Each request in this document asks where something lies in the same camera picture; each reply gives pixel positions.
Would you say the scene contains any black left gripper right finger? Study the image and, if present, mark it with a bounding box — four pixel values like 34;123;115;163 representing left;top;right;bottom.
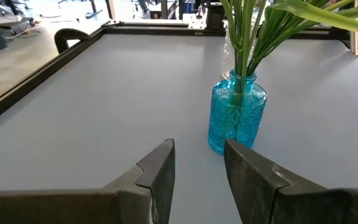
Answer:
224;139;358;224

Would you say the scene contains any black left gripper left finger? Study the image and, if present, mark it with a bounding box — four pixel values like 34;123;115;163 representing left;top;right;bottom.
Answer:
0;138;177;224

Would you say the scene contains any black artificial tulip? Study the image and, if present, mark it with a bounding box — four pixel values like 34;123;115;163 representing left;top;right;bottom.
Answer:
241;0;358;78

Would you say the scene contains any blue glass vase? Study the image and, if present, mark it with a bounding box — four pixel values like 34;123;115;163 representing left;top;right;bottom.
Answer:
207;68;268;157

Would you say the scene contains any clear glass vase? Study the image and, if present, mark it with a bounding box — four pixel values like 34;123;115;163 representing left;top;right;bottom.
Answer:
221;27;241;80

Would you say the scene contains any silver mounting plate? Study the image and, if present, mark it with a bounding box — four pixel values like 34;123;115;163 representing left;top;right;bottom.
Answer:
187;17;208;31

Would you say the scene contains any black table frame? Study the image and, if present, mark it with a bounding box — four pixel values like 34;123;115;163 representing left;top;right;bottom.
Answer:
0;19;358;130

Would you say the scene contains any black arched cable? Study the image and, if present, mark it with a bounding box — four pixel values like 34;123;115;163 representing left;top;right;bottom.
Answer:
53;27;92;54

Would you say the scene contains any silver aluminium post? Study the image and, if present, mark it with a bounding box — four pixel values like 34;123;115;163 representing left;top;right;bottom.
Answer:
349;0;358;57

